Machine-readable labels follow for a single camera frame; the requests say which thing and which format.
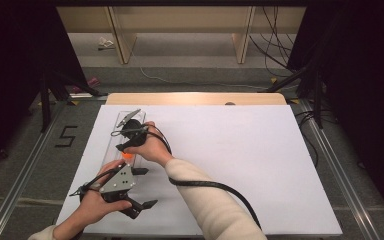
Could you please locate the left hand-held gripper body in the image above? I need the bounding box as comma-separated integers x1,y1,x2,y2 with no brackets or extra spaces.
98,164,138,204

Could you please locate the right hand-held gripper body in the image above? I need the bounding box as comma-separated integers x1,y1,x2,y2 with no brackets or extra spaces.
110,108,150,143

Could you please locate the person's right hand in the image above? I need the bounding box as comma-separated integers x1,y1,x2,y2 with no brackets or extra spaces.
123,120,175,168

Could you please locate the person's left hand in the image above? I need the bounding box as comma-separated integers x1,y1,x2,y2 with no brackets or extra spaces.
74,159,133,231

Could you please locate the pink object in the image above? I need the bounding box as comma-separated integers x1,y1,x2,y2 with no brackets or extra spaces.
86,76,101,89

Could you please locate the black metal stand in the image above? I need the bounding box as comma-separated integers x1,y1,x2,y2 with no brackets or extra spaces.
39,64,108,134
262,58,325,130

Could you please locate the crumpled white cloth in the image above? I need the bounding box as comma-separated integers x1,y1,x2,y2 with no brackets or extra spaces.
96,36,115,52

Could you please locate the white table sheet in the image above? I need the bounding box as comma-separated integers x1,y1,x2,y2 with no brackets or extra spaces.
55,104,343,237

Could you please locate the beige wooden shelf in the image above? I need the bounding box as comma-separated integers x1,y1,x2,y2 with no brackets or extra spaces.
56,5,307,65

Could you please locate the black curtain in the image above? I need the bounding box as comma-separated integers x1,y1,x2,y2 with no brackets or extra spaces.
0,0,88,176
286,0,384,229

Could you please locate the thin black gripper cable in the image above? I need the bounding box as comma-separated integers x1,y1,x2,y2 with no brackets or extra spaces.
69,167,122,198

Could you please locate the thick black gripper cable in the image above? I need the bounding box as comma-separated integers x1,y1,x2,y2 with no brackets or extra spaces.
144,123,264,232

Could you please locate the aluminium floor rail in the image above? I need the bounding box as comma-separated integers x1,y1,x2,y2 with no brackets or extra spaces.
0,99,69,240
297,99,378,240

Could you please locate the bundle of black cables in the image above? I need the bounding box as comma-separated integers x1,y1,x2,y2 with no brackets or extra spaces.
248,5,297,78

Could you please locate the black floor cable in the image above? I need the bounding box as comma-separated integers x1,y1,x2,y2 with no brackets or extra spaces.
294,109,320,168

